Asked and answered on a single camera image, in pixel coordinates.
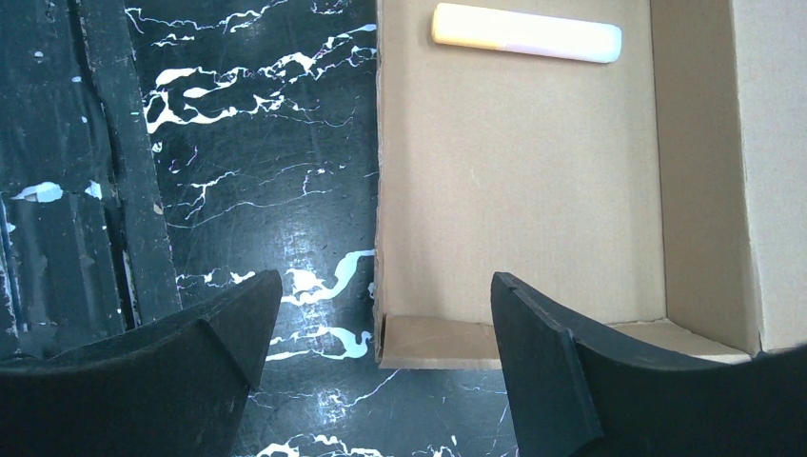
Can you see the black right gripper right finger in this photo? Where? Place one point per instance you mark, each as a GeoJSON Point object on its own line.
{"type": "Point", "coordinates": [577, 387]}

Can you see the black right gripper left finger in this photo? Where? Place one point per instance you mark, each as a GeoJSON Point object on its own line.
{"type": "Point", "coordinates": [173, 387]}

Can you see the brown cardboard box sheet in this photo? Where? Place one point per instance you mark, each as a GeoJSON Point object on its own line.
{"type": "Point", "coordinates": [663, 194]}

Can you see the orange pink highlighter marker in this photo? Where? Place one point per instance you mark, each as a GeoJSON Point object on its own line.
{"type": "Point", "coordinates": [533, 34]}

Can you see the aluminium rail frame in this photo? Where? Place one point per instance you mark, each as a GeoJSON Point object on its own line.
{"type": "Point", "coordinates": [85, 253]}

